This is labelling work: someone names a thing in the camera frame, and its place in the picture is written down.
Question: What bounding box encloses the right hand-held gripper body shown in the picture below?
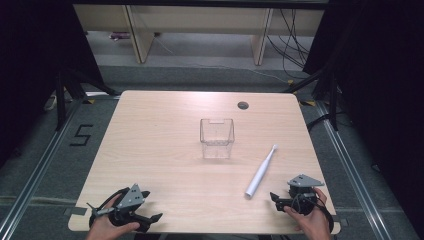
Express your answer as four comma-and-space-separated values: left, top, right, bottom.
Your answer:
283, 173, 326, 216

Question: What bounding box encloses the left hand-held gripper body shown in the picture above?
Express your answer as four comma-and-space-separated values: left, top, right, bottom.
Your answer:
87, 183, 152, 233

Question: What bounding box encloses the white electric toothbrush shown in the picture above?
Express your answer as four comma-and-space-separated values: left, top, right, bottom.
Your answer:
244, 144, 279, 198

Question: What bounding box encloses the clear plastic container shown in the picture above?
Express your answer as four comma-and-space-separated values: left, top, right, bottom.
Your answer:
199, 118, 236, 160

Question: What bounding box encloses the person's right hand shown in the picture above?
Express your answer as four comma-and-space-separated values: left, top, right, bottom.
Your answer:
283, 187, 332, 240

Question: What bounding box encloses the person's left hand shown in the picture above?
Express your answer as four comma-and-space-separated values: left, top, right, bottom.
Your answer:
85, 194, 141, 240

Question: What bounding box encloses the black metal stand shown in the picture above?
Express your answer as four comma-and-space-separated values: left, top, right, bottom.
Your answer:
281, 65, 340, 132
54, 68, 120, 132

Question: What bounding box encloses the black curtain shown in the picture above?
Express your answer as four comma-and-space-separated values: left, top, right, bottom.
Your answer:
0, 0, 105, 168
302, 0, 424, 231

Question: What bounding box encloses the small pink object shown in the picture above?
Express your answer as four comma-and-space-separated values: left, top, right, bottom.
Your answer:
108, 31, 132, 41

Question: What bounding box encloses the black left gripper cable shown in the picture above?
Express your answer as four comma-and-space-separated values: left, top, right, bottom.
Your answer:
88, 187, 131, 228

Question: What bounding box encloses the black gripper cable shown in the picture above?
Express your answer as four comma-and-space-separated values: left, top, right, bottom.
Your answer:
88, 187, 131, 228
314, 195, 335, 234

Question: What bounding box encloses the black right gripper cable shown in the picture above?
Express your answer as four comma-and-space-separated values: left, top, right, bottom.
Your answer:
314, 195, 335, 234

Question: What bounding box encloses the metal floor rail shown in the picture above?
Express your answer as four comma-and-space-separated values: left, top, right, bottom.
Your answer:
316, 100, 392, 240
0, 98, 84, 240

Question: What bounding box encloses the bundle of black cables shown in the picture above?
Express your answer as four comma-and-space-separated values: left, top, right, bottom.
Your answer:
266, 8, 312, 80

